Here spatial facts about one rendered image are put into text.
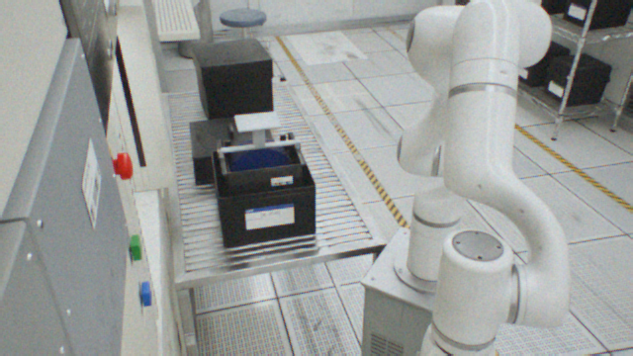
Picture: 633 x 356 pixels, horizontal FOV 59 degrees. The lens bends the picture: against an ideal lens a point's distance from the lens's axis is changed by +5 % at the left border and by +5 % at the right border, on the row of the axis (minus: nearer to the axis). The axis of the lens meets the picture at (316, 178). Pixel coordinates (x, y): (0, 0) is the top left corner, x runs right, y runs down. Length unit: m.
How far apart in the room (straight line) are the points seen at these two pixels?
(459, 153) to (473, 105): 0.07
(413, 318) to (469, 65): 0.85
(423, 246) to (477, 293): 0.71
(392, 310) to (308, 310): 1.00
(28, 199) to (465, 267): 0.48
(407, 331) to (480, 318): 0.79
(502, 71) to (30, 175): 0.58
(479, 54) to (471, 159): 0.14
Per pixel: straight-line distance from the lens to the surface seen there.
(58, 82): 0.58
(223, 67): 2.19
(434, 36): 0.96
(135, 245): 0.91
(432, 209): 1.34
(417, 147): 1.23
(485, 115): 0.75
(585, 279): 2.87
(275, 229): 1.58
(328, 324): 2.39
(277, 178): 1.52
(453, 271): 0.70
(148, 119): 1.58
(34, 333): 0.37
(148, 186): 1.68
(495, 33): 0.80
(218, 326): 2.43
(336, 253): 1.55
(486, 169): 0.73
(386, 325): 1.54
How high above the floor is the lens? 1.76
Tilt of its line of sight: 32 degrees down
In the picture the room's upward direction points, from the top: straight up
